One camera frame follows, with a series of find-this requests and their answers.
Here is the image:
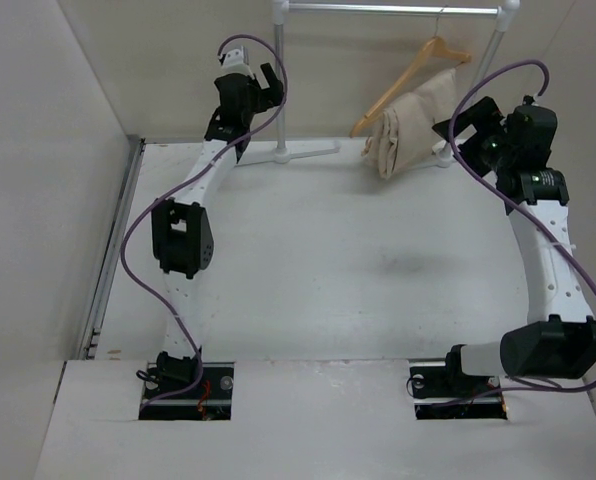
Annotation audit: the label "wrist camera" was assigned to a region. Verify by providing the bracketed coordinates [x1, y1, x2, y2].
[522, 95, 541, 106]
[219, 46, 252, 76]

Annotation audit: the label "beige trousers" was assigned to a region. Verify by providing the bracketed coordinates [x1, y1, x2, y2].
[362, 68, 458, 180]

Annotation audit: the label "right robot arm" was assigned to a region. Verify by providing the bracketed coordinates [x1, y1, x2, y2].
[433, 97, 596, 396]

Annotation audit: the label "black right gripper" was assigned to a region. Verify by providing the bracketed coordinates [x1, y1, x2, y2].
[433, 97, 516, 180]

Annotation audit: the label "white clothes rack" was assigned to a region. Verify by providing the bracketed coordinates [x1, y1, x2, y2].
[240, 1, 521, 166]

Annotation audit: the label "wooden clothes hanger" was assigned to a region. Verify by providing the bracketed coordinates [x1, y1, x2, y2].
[348, 7, 473, 139]

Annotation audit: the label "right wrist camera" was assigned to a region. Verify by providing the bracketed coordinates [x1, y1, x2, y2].
[522, 95, 541, 106]

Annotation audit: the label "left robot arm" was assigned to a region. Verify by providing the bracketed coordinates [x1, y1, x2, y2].
[151, 63, 284, 399]

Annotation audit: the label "left aluminium frame rail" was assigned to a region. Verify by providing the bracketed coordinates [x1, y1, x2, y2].
[74, 135, 146, 360]

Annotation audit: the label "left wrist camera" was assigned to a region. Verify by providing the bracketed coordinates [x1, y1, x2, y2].
[219, 46, 252, 76]

